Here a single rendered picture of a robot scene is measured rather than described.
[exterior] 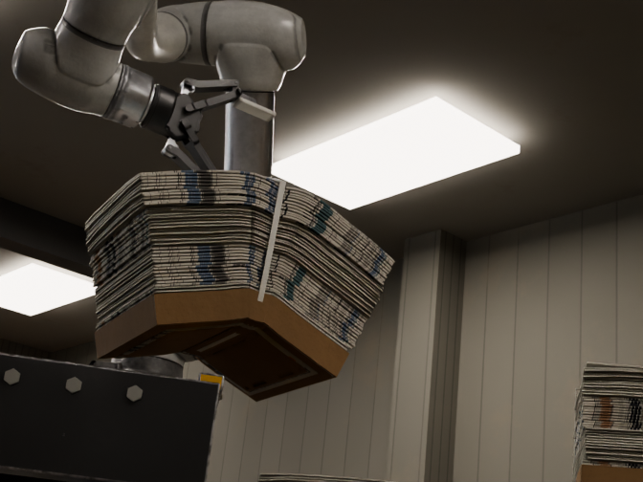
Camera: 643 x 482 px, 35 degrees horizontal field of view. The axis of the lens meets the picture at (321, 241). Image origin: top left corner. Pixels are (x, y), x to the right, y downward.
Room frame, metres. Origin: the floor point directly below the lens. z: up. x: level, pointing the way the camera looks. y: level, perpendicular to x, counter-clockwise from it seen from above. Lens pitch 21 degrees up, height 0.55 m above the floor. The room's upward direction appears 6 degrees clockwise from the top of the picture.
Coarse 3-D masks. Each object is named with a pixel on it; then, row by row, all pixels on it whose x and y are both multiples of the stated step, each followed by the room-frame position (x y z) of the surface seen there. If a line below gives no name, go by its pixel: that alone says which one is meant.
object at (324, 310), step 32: (320, 224) 1.43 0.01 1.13; (288, 256) 1.42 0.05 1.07; (320, 256) 1.44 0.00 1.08; (352, 256) 1.46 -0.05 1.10; (384, 256) 1.48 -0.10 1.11; (288, 288) 1.43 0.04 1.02; (320, 288) 1.45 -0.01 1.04; (352, 288) 1.47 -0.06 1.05; (320, 320) 1.45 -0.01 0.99; (352, 320) 1.47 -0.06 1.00; (224, 352) 1.57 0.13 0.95; (256, 352) 1.50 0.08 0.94; (288, 352) 1.45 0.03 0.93; (256, 384) 1.63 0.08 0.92; (288, 384) 1.57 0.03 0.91
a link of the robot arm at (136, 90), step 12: (132, 72) 1.39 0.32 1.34; (120, 84) 1.38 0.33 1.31; (132, 84) 1.39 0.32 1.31; (144, 84) 1.40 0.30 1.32; (120, 96) 1.39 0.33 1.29; (132, 96) 1.40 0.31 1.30; (144, 96) 1.40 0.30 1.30; (108, 108) 1.41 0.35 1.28; (120, 108) 1.41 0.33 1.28; (132, 108) 1.41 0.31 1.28; (144, 108) 1.41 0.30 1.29; (120, 120) 1.43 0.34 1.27; (132, 120) 1.43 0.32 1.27
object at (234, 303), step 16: (240, 288) 1.39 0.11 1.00; (144, 304) 1.37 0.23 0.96; (160, 304) 1.34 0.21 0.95; (176, 304) 1.35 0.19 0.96; (192, 304) 1.36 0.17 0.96; (208, 304) 1.37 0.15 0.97; (224, 304) 1.38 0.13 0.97; (240, 304) 1.39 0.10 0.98; (112, 320) 1.50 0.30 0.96; (128, 320) 1.44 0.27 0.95; (144, 320) 1.38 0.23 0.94; (160, 320) 1.34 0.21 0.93; (176, 320) 1.35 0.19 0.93; (192, 320) 1.36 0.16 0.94; (208, 320) 1.37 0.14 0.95; (96, 336) 1.58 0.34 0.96; (112, 336) 1.51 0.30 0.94; (128, 336) 1.45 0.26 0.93
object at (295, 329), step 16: (272, 304) 1.41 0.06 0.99; (272, 320) 1.41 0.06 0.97; (288, 320) 1.42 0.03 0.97; (304, 320) 1.44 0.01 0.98; (288, 336) 1.43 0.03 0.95; (304, 336) 1.44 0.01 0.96; (320, 336) 1.45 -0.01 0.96; (304, 352) 1.44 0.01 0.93; (320, 352) 1.45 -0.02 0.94; (336, 352) 1.46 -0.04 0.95; (336, 368) 1.46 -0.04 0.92
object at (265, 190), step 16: (256, 176) 1.39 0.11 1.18; (256, 192) 1.39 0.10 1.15; (272, 192) 1.40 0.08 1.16; (288, 192) 1.41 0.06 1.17; (304, 192) 1.42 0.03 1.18; (256, 208) 1.39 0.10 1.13; (272, 208) 1.40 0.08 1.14; (288, 208) 1.41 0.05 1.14; (304, 208) 1.42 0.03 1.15; (256, 224) 1.39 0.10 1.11; (288, 224) 1.42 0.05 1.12; (256, 240) 1.40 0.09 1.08; (288, 240) 1.42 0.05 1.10; (256, 256) 1.41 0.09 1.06; (272, 256) 1.41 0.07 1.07; (256, 272) 1.40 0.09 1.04; (272, 272) 1.41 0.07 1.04; (256, 288) 1.40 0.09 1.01; (272, 288) 1.42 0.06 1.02; (224, 336) 1.49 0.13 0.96; (240, 336) 1.47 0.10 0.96; (192, 352) 1.61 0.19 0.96
